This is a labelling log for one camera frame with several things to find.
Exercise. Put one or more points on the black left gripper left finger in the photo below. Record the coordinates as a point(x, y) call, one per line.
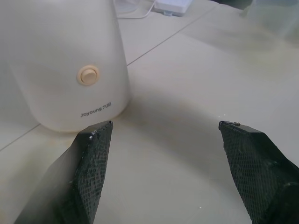
point(88, 168)

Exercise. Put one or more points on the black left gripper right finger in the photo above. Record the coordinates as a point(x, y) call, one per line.
point(254, 168)

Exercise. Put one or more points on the cream blender base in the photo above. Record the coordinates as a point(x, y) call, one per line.
point(58, 58)

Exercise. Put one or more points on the white power strip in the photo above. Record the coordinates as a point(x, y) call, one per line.
point(172, 7)

